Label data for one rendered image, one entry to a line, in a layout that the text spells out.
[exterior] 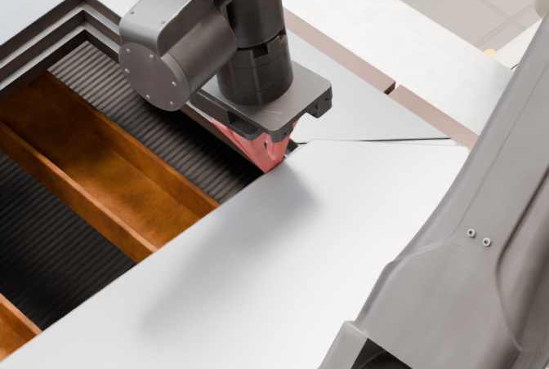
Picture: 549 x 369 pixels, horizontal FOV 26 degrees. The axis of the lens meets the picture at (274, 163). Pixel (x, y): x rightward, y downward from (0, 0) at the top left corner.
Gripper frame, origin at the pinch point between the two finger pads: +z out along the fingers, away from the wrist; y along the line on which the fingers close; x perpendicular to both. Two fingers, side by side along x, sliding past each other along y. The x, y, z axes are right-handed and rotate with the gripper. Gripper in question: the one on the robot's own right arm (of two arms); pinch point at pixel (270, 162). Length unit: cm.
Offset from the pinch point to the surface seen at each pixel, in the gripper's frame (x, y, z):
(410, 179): 6.5, 9.1, 1.5
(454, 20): 94, -57, 78
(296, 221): -2.8, 5.4, 1.0
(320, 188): 0.9, 4.6, 0.8
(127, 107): 10.7, -38.9, 25.1
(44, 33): -2.8, -25.5, -2.7
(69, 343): -21.9, 0.9, 0.2
